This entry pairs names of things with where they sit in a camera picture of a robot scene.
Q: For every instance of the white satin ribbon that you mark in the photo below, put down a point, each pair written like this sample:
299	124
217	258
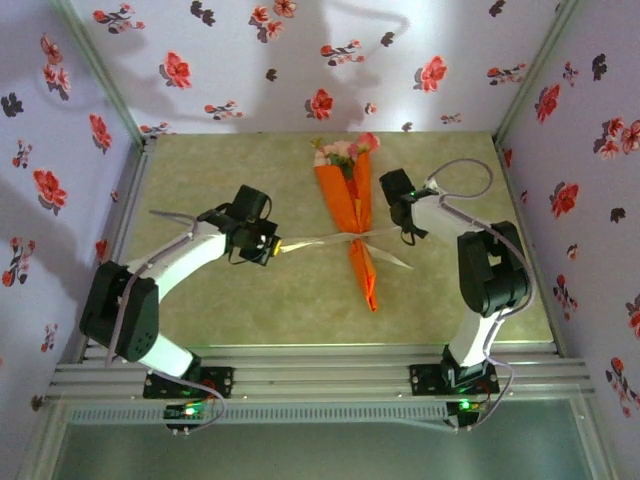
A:
310	243

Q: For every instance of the orange wrapping paper sheet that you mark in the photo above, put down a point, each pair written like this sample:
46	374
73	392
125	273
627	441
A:
345	200

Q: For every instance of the cream fake rose stem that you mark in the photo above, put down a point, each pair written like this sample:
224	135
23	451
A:
327	152

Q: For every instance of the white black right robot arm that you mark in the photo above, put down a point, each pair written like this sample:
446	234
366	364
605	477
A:
470	340

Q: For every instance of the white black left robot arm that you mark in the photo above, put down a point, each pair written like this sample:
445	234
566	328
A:
185	255

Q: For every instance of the controller board with LED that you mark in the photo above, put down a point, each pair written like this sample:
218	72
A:
465	405
187	412

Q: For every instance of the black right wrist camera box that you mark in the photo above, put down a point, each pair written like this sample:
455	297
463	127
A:
395	185

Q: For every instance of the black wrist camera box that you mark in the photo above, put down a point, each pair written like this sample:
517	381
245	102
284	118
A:
395	185
251	201

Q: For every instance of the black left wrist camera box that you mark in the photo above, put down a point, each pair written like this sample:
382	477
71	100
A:
251	201

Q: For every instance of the aluminium side rail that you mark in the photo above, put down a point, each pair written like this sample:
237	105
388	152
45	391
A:
131	190
506	170

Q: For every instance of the aluminium frame rail beam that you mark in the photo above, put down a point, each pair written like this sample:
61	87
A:
320	372

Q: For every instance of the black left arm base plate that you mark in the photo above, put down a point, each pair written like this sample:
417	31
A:
220	382

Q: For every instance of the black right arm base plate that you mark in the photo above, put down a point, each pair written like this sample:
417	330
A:
422	380

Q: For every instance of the aluminium frame post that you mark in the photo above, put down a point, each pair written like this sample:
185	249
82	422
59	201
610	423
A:
96	60
540	60

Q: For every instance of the aluminium frame strut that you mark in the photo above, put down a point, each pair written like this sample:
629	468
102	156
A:
595	440
41	445

